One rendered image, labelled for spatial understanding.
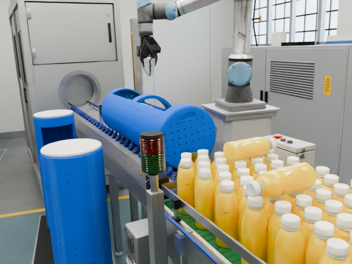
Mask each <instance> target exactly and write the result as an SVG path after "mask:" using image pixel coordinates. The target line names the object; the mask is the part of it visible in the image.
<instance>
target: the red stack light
mask: <svg viewBox="0 0 352 264"><path fill-rule="evenodd" d="M164 151H165V147H164V136H163V137H162V138H160V139H154V140H146V139H142V138H140V152H141V153H142V154H145V155H158V154H161V153H163V152H164Z"/></svg>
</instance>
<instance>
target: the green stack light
mask: <svg viewBox="0 0 352 264"><path fill-rule="evenodd" d="M140 155H141V170H142V171H143V172H144V173H160V172H163V171H164V170H165V169H166V160H165V151H164V152H163V153H161V154H158V155H145V154H142V153H140Z"/></svg>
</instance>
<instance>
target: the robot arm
mask: <svg viewBox="0 0 352 264"><path fill-rule="evenodd" d="M218 1H221V0H179V1H176V2H174V3H171V2H168V3H157V4H154V3H152V0H138V1H137V16H138V26H137V28H138V32H139V36H140V45H139V46H137V56H138V57H140V61H141V63H142V69H144V71H145V73H146V75H148V76H151V75H152V73H153V71H154V69H155V66H156V64H157V60H158V56H157V53H160V52H161V47H160V46H159V45H158V43H157V42H156V41H155V39H154V38H153V37H150V36H153V20H160V19H166V20H174V19H176V18H177V17H180V16H182V15H185V14H187V13H190V12H192V11H195V10H197V9H200V8H202V7H205V6H207V5H210V4H213V3H216V2H218ZM233 1H234V11H233V37H232V53H231V55H230V56H229V57H228V72H227V77H228V88H227V91H226V94H225V101H226V102H229V103H249V102H252V101H253V95H252V92H251V89H250V80H251V78H252V56H251V55H250V36H251V17H252V1H253V0H233ZM147 57H151V58H150V60H147V59H146V58H147ZM149 69H150V70H149Z"/></svg>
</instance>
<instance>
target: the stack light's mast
mask: <svg viewBox="0 0 352 264"><path fill-rule="evenodd" d="M163 136H164V133H163V132H161V131H145V132H143V133H141V134H140V138H142V139H146V140H154V139H160V138H162V137H163ZM158 174H159V173H149V175H150V189H151V192H158V191H159V183H158Z"/></svg>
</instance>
